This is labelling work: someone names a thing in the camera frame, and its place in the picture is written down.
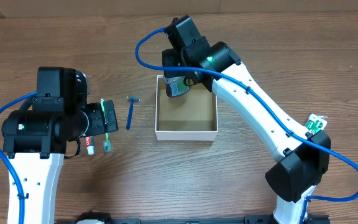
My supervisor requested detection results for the clear soap pump bottle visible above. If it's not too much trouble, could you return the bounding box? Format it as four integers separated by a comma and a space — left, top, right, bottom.
163, 77, 190, 98

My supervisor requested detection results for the blue disposable razor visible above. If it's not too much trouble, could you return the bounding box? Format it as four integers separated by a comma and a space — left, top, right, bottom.
126, 96, 140, 130

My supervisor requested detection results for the green white soap package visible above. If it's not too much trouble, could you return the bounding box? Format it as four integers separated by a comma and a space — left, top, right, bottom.
305, 113, 328, 134

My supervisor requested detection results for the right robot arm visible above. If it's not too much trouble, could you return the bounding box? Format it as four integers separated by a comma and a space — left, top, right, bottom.
162, 16, 331, 223

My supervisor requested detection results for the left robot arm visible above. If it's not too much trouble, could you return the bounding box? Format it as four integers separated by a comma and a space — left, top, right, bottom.
1, 67, 118, 223

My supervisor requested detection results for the Colgate toothpaste tube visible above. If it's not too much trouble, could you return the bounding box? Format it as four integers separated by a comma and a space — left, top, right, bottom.
85, 136, 94, 156

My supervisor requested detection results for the green toothbrush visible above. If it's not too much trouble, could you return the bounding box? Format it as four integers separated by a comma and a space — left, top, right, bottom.
100, 98, 111, 152

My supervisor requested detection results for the white cardboard box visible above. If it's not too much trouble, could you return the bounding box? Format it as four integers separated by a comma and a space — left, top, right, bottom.
155, 75, 218, 141

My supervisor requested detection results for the right blue cable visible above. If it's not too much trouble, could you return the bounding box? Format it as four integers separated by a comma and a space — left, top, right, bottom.
135, 27, 358, 224

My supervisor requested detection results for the blue cable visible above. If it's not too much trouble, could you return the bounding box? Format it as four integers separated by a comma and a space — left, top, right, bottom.
135, 27, 358, 224
0, 91, 39, 224

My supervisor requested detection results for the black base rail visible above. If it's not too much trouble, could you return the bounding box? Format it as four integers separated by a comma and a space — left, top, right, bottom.
54, 211, 331, 224

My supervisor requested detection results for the left blue cable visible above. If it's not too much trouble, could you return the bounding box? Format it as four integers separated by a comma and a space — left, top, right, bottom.
0, 91, 39, 224

